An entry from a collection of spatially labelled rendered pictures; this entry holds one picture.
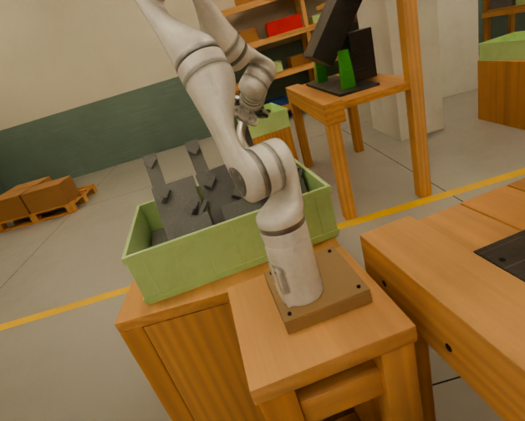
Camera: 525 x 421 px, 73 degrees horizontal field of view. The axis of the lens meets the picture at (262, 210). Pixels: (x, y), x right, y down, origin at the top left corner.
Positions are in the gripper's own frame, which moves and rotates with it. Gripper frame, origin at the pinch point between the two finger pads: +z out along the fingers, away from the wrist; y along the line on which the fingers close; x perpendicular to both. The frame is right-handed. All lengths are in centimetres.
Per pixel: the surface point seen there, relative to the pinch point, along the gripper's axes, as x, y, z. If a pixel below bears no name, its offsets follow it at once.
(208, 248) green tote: 44.9, -7.3, -17.3
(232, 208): 31.7, -9.1, -0.9
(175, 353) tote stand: 78, -12, -11
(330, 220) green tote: 22.6, -36.7, -15.6
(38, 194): 127, 227, 394
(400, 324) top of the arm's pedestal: 38, -44, -57
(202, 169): 23.8, 5.9, 5.4
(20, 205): 153, 246, 404
